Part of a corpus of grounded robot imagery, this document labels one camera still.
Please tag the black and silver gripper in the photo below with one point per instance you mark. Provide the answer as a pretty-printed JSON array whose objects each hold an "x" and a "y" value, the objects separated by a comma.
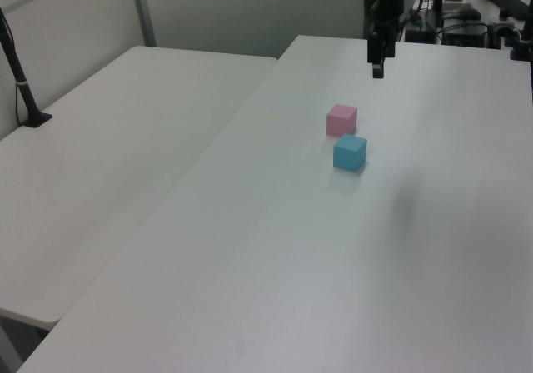
[{"x": 383, "y": 2}]

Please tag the pink cube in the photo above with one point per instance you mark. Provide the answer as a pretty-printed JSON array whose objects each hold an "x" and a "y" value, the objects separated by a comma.
[{"x": 341, "y": 120}]

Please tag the blue cube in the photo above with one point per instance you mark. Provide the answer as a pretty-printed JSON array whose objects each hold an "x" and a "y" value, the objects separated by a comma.
[{"x": 349, "y": 152}]

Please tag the black electronics box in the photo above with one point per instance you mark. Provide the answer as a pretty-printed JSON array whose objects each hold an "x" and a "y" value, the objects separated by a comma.
[{"x": 464, "y": 33}]

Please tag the black clamp stand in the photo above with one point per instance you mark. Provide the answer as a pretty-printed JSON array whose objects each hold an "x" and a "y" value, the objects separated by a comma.
[{"x": 522, "y": 36}]

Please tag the black camera stand pole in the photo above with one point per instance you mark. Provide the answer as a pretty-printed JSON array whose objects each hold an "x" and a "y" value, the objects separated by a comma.
[{"x": 18, "y": 77}]

